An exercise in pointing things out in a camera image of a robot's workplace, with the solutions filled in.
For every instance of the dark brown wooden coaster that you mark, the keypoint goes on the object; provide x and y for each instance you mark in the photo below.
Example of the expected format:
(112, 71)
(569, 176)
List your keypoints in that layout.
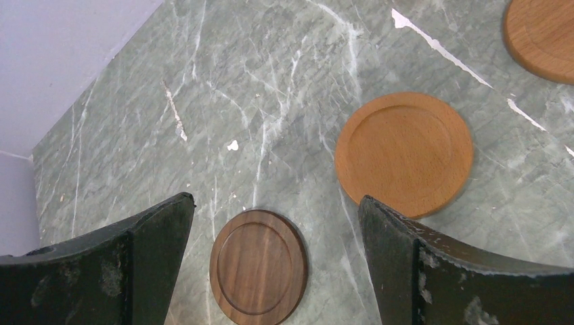
(258, 268)

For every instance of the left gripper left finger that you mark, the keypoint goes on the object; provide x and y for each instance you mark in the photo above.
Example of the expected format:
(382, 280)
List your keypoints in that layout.
(123, 273)

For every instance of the light wooden coaster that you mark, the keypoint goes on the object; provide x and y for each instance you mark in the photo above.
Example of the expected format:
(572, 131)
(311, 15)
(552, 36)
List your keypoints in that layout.
(411, 151)
(539, 36)

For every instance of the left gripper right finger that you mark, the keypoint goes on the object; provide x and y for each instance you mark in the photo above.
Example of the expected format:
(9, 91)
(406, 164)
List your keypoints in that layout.
(422, 276)

